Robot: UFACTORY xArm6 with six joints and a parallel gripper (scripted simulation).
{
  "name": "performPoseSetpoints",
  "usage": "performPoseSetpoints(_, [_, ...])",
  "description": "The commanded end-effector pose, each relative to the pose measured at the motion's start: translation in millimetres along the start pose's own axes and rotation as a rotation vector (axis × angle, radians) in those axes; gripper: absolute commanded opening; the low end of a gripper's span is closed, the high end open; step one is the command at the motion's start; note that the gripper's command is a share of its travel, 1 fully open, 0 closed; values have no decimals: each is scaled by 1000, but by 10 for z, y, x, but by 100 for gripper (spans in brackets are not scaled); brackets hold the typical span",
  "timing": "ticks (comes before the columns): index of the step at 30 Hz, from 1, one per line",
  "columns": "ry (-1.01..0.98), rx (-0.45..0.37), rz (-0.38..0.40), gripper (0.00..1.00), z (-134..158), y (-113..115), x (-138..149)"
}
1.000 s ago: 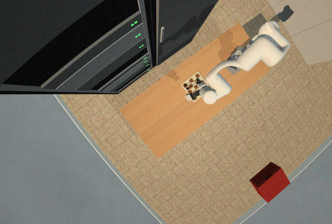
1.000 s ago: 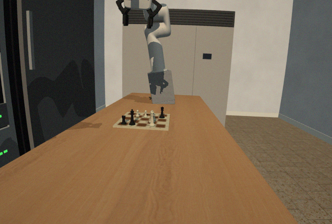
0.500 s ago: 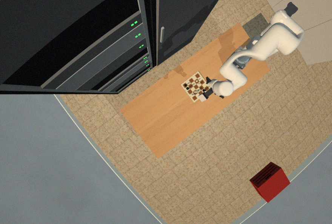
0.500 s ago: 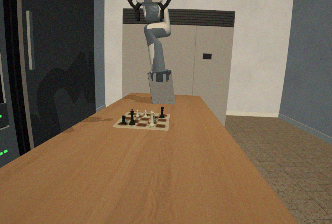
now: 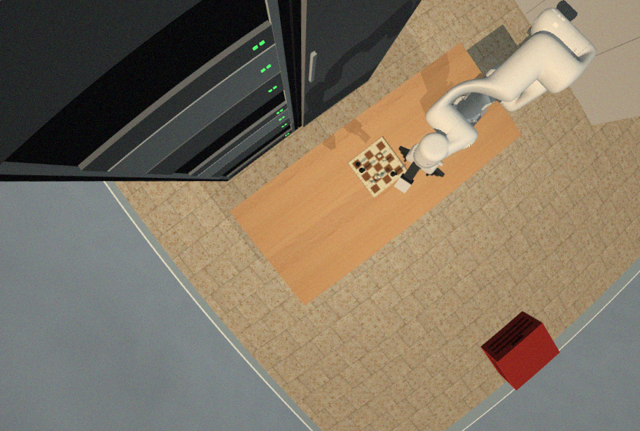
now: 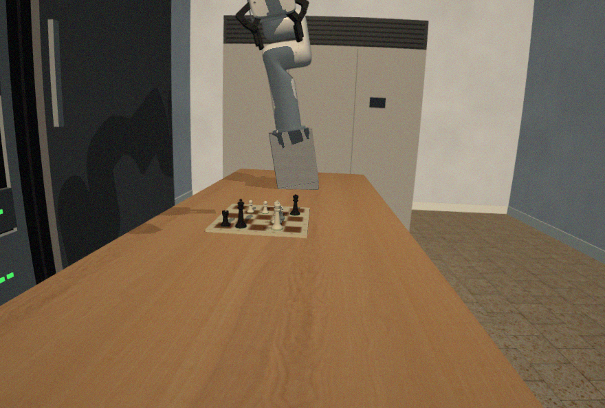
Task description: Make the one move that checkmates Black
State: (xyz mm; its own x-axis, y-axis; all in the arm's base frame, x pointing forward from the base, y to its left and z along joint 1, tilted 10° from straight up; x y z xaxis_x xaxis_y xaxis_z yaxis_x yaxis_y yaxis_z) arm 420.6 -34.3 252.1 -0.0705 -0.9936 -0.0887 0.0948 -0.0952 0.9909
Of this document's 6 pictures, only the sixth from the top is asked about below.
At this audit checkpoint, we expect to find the cream and brown chessboard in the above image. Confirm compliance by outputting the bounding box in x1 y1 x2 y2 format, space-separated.
206 204 310 238

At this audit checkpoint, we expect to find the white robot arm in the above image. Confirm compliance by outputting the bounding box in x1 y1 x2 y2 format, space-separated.
262 16 311 133

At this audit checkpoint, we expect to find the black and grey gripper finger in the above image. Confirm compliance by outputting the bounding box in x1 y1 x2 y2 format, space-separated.
286 0 309 43
235 2 264 50

